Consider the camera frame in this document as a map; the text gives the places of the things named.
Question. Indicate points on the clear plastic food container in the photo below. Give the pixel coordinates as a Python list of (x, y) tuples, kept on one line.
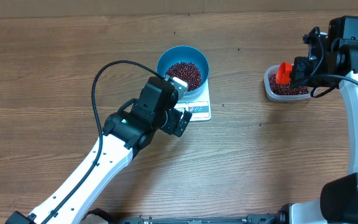
[(274, 97)]

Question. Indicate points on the teal plastic bowl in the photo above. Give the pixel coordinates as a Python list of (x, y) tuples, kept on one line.
[(186, 54)]

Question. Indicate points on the white digital kitchen scale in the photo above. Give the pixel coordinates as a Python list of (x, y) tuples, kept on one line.
[(196, 102)]

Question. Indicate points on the red adzuki beans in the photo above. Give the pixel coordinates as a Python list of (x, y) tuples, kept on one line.
[(280, 89)]

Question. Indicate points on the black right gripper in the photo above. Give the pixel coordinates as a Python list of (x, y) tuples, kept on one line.
[(301, 66)]

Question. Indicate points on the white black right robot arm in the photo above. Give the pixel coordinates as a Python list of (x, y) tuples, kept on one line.
[(332, 62)]

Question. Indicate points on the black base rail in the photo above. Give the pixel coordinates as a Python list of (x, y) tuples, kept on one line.
[(197, 220)]

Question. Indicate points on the red measuring scoop blue handle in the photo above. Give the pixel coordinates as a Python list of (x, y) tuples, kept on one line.
[(283, 73)]

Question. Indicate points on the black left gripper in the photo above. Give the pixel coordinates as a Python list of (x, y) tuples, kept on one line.
[(171, 127)]

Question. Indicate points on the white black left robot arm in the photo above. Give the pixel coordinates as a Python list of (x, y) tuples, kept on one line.
[(121, 137)]

